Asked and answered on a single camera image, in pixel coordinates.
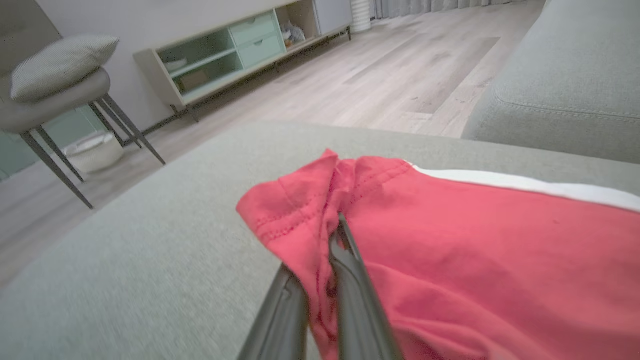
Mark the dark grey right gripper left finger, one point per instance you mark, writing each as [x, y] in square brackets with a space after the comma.
[280, 320]

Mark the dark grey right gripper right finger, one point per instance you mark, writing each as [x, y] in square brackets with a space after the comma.
[357, 310]

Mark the red Bulls 23 jersey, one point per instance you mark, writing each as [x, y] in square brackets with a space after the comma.
[475, 260]

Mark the grey fabric sofa seat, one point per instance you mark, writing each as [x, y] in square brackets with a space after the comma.
[150, 260]

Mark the white round basket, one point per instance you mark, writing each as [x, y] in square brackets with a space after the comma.
[95, 152]

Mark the brown box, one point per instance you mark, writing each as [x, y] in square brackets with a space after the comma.
[194, 81]

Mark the white bowl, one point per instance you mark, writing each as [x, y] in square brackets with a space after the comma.
[176, 65]

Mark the beige and teal TV cabinet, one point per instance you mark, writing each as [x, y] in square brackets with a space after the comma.
[260, 37]

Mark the grey stuffed toy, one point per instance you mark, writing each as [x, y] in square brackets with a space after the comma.
[292, 34]

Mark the white ribbed cylinder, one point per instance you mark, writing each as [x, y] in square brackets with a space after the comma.
[361, 15]

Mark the grey chair with dark legs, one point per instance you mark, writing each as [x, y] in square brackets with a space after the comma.
[50, 107]

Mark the grey pleated curtain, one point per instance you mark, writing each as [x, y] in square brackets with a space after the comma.
[440, 6]

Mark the grey textured pillow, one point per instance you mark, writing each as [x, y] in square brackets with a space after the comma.
[60, 67]

